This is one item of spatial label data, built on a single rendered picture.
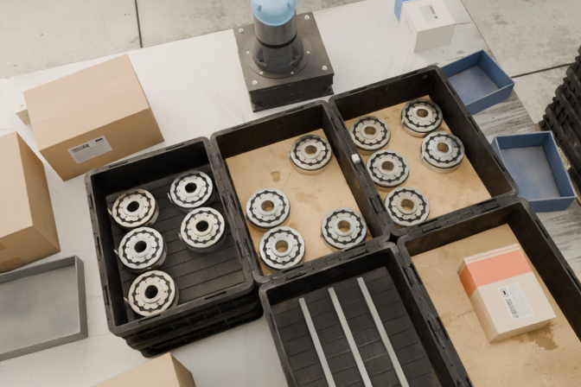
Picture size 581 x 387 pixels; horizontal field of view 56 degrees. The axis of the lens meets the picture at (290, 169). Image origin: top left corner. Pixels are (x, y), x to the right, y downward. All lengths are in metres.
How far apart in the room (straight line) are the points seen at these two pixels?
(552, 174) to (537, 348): 0.52
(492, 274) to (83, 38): 2.42
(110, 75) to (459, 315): 1.09
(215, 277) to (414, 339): 0.45
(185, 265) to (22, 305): 0.45
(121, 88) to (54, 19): 1.72
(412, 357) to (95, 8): 2.56
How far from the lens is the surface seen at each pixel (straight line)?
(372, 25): 1.85
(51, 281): 1.52
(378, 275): 1.23
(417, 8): 1.78
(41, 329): 1.49
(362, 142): 1.36
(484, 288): 1.18
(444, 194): 1.34
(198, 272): 1.26
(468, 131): 1.36
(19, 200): 1.47
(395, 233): 1.16
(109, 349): 1.41
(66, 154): 1.56
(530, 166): 1.59
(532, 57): 2.85
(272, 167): 1.36
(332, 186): 1.32
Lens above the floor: 1.98
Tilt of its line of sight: 59 degrees down
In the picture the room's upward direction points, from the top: 7 degrees counter-clockwise
